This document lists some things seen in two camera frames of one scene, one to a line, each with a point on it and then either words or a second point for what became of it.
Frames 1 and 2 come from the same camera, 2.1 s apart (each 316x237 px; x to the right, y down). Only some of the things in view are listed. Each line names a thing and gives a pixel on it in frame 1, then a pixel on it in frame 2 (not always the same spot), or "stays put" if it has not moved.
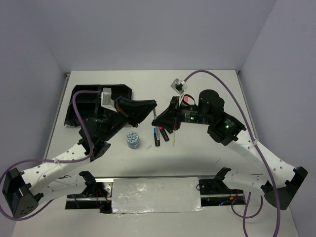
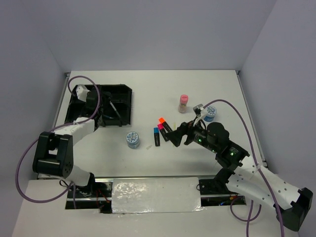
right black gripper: x=171 y=117 to x=185 y=128
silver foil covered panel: x=157 y=195 stays put
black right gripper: x=212 y=192 stays put
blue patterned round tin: x=132 y=138 stays put
